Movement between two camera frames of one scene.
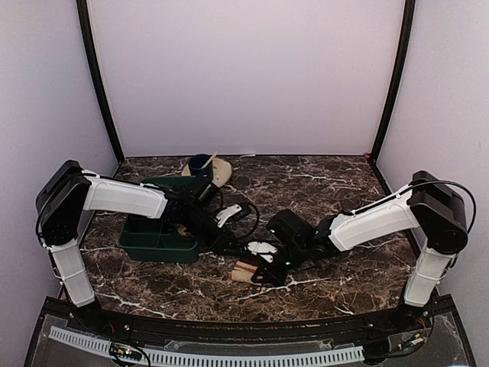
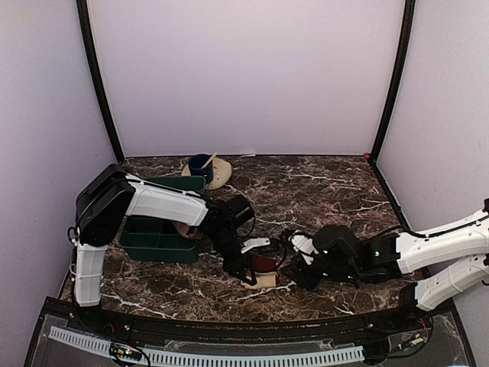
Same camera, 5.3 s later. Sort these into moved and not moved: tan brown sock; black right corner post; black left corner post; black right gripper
Moved: black right gripper
Not moved: tan brown sock; black right corner post; black left corner post
